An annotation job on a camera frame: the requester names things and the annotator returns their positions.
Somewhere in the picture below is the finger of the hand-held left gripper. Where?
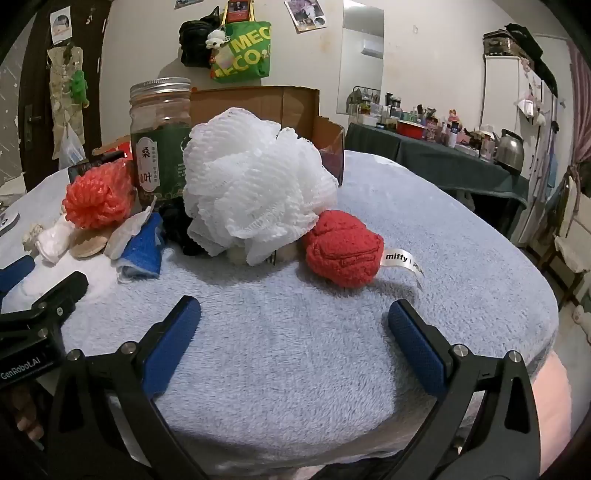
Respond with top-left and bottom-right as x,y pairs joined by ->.
0,271 -> 89,344
0,254 -> 37,296

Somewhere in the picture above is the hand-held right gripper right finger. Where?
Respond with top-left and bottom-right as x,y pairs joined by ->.
388,299 -> 541,480

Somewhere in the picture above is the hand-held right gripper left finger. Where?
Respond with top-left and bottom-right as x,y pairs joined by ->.
46,295 -> 202,480

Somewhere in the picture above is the beige crochet item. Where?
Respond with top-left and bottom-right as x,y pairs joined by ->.
22,223 -> 44,252

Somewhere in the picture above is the beige round puff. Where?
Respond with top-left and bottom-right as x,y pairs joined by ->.
69,226 -> 112,259

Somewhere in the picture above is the blue cloth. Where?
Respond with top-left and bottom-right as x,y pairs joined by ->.
115,212 -> 167,283

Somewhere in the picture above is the white translucent packet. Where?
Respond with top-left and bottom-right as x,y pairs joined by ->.
105,203 -> 155,259

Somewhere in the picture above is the red foam net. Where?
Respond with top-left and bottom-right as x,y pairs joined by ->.
64,161 -> 134,230

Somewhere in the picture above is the black fuzzy item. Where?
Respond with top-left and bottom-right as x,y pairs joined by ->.
159,203 -> 204,257

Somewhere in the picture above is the red plush rabbit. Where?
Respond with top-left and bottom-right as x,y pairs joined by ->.
302,210 -> 424,291

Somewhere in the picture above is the white fluffy plush toy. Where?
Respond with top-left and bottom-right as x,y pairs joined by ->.
228,240 -> 301,267

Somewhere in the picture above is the white mesh bath pouf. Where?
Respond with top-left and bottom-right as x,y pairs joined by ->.
182,107 -> 339,267

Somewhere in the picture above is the cardboard box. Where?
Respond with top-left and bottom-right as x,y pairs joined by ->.
92,85 -> 346,188

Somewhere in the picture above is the person's left hand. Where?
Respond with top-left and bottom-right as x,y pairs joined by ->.
14,385 -> 47,446

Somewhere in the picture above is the black box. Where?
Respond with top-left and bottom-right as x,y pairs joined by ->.
67,154 -> 125,185

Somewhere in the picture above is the clear plastic bag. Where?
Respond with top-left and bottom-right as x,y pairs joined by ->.
59,124 -> 86,167

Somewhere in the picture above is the pink bedding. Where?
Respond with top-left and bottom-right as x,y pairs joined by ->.
531,346 -> 578,480

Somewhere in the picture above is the green label glass jar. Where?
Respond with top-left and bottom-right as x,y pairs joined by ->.
129,78 -> 194,210

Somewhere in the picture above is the beige hanging organizer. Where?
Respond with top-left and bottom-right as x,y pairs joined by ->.
46,44 -> 88,158

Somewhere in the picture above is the dark door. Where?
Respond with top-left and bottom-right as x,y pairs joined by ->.
18,0 -> 109,190

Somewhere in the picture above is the dark green covered table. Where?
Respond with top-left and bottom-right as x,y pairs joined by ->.
344,122 -> 529,236

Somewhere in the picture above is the chair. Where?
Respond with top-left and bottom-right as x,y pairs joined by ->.
538,175 -> 591,305

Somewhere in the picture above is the green toy figure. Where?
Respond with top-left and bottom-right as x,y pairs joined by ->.
69,70 -> 90,109

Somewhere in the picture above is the steel kettle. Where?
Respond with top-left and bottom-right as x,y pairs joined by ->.
493,129 -> 526,174

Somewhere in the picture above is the cluster of cosmetic bottles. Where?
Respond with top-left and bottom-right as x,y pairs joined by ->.
346,85 -> 497,160

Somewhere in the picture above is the paper sheet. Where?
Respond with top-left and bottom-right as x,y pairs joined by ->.
50,7 -> 72,45

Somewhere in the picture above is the white wardrobe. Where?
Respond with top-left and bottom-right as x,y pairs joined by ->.
480,55 -> 559,245

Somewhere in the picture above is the black bag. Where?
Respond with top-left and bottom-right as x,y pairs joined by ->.
178,7 -> 222,68

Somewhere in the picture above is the green tote bag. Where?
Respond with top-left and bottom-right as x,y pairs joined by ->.
210,0 -> 274,85

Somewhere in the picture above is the pink curtain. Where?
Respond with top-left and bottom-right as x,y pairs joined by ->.
568,44 -> 591,171

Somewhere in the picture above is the clear storage case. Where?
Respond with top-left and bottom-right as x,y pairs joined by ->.
482,28 -> 515,57

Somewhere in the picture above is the black cloth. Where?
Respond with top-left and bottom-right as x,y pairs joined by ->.
503,23 -> 559,97

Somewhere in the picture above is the wall mirror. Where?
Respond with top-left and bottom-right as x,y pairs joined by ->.
336,0 -> 385,116

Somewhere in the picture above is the wall photo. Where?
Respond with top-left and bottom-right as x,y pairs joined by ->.
284,0 -> 328,33

